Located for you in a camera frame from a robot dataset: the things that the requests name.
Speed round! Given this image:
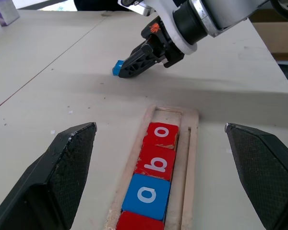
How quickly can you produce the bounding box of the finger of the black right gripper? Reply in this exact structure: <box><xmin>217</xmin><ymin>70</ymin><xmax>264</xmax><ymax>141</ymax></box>
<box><xmin>119</xmin><ymin>51</ymin><xmax>159</xmax><ymax>79</ymax></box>
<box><xmin>131</xmin><ymin>44</ymin><xmax>154</xmax><ymax>58</ymax></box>

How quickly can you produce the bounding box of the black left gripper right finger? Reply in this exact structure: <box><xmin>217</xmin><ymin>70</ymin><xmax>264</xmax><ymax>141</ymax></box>
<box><xmin>224</xmin><ymin>122</ymin><xmax>288</xmax><ymax>230</ymax></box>

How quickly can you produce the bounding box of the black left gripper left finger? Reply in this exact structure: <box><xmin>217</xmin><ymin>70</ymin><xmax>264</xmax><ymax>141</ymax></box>
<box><xmin>0</xmin><ymin>122</ymin><xmax>98</xmax><ymax>230</ymax></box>

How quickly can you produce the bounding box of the small blue cube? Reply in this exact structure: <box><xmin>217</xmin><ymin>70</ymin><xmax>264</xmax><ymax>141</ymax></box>
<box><xmin>112</xmin><ymin>59</ymin><xmax>125</xmax><ymax>77</ymax></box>

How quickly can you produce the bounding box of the red letter tile o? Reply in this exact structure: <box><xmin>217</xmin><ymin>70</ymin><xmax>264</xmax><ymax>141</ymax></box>
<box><xmin>142</xmin><ymin>122</ymin><xmax>180</xmax><ymax>150</ymax></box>

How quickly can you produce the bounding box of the red letter tile b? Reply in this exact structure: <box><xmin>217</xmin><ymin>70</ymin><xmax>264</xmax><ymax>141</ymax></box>
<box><xmin>133</xmin><ymin>143</ymin><xmax>177</xmax><ymax>182</ymax></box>

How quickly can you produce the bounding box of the light wooden letter tray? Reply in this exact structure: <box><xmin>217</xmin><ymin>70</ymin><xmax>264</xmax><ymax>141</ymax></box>
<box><xmin>102</xmin><ymin>104</ymin><xmax>200</xmax><ymax>230</ymax></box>

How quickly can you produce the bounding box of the blue letter tile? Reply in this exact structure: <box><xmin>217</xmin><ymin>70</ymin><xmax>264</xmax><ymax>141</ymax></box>
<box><xmin>121</xmin><ymin>173</ymin><xmax>171</xmax><ymax>221</ymax></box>

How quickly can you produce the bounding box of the brown cardboard box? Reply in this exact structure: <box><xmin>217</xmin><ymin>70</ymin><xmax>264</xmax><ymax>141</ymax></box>
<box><xmin>251</xmin><ymin>22</ymin><xmax>288</xmax><ymax>54</ymax></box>

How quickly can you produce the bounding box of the purple tissue box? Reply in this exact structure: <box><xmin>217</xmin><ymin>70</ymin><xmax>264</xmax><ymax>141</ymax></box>
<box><xmin>0</xmin><ymin>0</ymin><xmax>21</xmax><ymax>27</ymax></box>

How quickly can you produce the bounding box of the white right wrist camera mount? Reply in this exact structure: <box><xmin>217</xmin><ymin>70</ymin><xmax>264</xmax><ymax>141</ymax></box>
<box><xmin>117</xmin><ymin>0</ymin><xmax>199</xmax><ymax>56</ymax></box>

